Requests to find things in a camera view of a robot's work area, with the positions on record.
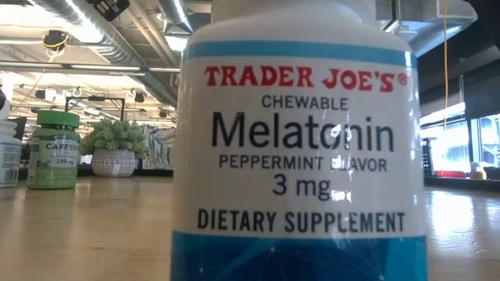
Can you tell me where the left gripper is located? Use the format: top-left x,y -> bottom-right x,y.
85,0 -> 130,23

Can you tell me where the black ceiling cable reel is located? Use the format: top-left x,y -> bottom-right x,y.
41,29 -> 70,51

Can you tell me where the red tray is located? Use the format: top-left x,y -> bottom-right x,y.
434,169 -> 469,180

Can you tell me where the green potted plant white pot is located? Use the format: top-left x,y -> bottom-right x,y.
79,119 -> 149,179

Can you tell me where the long ceiling light bar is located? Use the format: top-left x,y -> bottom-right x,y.
0,60 -> 182,76

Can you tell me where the patterned draped cloth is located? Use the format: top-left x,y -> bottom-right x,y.
141,123 -> 177,171

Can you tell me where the large white bottle striped label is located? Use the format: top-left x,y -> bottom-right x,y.
0,119 -> 23,189

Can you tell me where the white melatonin bottle blue label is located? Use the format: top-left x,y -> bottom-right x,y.
170,0 -> 429,281

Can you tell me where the black monitor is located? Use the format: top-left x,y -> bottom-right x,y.
8,116 -> 28,142

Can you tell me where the yellow background container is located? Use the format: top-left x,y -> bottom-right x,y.
470,161 -> 488,181

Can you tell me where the green caffeine bottle green cap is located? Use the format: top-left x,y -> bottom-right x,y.
26,110 -> 82,191

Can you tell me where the black plastic crate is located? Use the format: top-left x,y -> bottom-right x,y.
420,137 -> 436,176

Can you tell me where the black background metal frame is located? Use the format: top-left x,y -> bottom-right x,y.
64,95 -> 127,123

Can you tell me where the grey ceiling air unit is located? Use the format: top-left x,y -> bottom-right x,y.
375,0 -> 478,59

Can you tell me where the silver ventilation duct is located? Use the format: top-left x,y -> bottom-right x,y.
158,0 -> 195,35

